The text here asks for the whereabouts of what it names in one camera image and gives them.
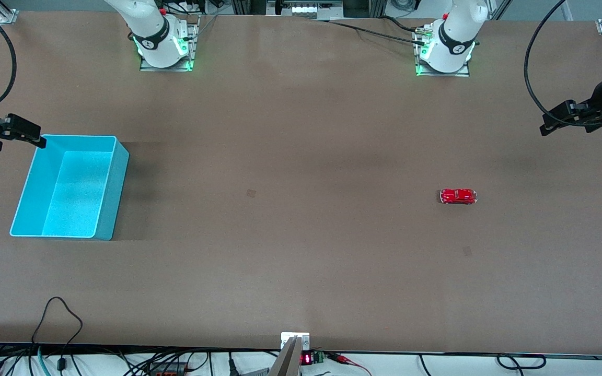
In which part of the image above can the red clip lead wire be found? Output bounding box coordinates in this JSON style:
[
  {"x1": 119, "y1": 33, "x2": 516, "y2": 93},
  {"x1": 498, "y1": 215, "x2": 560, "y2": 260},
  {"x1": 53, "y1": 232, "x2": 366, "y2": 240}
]
[{"x1": 326, "y1": 352, "x2": 372, "y2": 376}]

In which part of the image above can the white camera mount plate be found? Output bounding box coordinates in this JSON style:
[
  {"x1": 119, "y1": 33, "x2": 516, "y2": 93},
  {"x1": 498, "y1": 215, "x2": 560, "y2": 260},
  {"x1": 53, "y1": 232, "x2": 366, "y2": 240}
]
[{"x1": 281, "y1": 332, "x2": 310, "y2": 350}]

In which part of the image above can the blue plastic box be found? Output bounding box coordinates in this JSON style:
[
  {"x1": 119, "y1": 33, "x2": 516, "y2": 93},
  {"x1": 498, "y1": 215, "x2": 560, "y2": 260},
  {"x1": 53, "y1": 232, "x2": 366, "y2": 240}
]
[{"x1": 9, "y1": 135, "x2": 130, "y2": 241}]

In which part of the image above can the teal cable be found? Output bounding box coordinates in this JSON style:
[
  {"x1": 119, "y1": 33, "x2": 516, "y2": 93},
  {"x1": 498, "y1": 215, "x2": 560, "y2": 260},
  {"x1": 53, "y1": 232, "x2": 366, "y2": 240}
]
[{"x1": 36, "y1": 346, "x2": 52, "y2": 376}]

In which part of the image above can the grey camera mount bar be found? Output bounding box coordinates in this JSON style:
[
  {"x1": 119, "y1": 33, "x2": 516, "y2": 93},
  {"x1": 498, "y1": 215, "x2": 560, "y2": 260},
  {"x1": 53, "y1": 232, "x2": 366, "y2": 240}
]
[{"x1": 269, "y1": 336, "x2": 302, "y2": 376}]

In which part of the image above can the black coiled cable loop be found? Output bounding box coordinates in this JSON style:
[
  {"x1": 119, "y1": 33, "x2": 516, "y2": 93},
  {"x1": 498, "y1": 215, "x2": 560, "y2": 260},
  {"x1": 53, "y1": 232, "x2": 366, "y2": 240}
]
[{"x1": 495, "y1": 353, "x2": 547, "y2": 370}]

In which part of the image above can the background device with white lights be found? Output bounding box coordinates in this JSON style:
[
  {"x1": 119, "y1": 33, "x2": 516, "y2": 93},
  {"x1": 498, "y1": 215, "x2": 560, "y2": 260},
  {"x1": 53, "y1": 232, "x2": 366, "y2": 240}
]
[{"x1": 267, "y1": 0, "x2": 343, "y2": 19}]

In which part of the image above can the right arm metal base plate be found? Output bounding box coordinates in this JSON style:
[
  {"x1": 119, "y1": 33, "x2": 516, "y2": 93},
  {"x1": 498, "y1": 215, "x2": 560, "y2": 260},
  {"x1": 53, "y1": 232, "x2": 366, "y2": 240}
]
[{"x1": 140, "y1": 15, "x2": 200, "y2": 72}]

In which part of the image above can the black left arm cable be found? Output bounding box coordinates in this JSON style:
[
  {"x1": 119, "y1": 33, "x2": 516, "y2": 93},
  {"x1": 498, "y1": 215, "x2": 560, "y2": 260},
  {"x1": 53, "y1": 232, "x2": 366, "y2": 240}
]
[{"x1": 523, "y1": 0, "x2": 568, "y2": 126}]

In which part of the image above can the short black table cable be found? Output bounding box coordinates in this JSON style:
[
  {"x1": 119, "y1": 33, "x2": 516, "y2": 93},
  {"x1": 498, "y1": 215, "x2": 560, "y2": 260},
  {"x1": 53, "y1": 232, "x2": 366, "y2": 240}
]
[{"x1": 379, "y1": 15, "x2": 420, "y2": 33}]

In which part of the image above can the long black table cable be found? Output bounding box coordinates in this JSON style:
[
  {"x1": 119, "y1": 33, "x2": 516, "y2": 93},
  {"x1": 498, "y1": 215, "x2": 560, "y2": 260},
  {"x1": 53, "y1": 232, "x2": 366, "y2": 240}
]
[{"x1": 309, "y1": 18, "x2": 427, "y2": 46}]

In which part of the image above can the orange connector block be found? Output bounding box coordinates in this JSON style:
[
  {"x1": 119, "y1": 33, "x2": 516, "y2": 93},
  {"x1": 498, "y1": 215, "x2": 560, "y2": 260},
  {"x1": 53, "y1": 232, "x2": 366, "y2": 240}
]
[{"x1": 148, "y1": 363, "x2": 187, "y2": 376}]

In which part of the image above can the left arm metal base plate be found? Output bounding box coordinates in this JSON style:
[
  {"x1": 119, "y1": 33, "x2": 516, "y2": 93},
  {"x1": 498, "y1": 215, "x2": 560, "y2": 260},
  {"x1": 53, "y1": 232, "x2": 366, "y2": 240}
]
[{"x1": 414, "y1": 26, "x2": 471, "y2": 77}]

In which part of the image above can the black looped cable with inline box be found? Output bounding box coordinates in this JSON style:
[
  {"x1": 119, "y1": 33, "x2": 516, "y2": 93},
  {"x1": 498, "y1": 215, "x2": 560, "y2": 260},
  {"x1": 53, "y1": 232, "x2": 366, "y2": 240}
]
[{"x1": 30, "y1": 297, "x2": 83, "y2": 372}]

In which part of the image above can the red beetle toy car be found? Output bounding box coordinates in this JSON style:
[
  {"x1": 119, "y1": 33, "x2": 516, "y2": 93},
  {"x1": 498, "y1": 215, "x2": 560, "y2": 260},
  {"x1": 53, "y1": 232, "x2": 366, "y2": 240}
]
[{"x1": 439, "y1": 188, "x2": 478, "y2": 205}]

